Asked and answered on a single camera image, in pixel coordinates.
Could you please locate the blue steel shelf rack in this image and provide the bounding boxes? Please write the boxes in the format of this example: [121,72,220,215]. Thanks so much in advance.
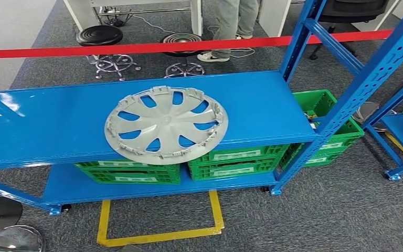
[0,0,403,217]
[361,68,403,182]

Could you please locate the grey plastic wheel cover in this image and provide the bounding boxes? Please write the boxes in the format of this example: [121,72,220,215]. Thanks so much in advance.
[104,85,229,166]

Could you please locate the green plastic crate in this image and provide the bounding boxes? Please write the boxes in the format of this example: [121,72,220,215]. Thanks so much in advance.
[73,159,182,172]
[188,158,282,182]
[284,89,365,157]
[278,145,343,171]
[187,144,291,167]
[80,167,182,186]

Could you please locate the black round stool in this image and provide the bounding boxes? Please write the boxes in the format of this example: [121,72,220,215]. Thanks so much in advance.
[76,25,142,82]
[160,33,206,79]

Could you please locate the red barrier belt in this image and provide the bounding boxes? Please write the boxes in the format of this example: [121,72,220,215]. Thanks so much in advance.
[0,29,394,60]

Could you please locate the person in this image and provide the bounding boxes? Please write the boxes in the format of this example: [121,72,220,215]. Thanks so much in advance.
[196,0,260,64]

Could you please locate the white desk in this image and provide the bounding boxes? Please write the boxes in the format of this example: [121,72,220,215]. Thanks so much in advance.
[258,0,293,38]
[62,0,204,37]

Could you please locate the black office chair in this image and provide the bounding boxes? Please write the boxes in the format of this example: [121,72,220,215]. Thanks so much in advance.
[308,0,390,61]

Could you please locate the white power cable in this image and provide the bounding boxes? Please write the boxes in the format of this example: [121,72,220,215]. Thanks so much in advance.
[132,14,256,59]

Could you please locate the chrome stool ring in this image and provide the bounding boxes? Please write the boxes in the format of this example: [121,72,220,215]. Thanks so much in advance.
[352,101,397,133]

